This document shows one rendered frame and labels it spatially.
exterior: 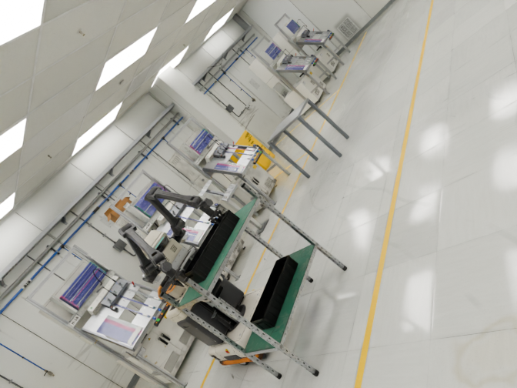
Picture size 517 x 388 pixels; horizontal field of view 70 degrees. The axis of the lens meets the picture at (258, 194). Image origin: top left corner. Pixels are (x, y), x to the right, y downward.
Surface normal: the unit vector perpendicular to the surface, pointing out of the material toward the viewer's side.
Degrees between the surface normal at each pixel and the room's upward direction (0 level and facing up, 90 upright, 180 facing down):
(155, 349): 90
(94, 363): 90
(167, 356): 90
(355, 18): 90
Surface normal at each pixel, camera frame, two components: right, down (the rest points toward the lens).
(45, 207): 0.54, -0.41
